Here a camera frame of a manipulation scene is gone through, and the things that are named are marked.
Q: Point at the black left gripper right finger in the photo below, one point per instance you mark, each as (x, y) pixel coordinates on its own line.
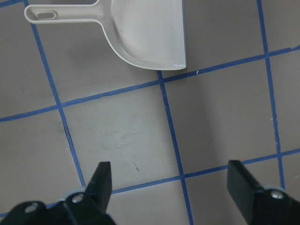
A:
(260, 204)

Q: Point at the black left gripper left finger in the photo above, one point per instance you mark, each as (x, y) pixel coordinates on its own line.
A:
(89, 207)

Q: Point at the beige plastic dustpan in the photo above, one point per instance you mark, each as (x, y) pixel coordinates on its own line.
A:
(147, 34)

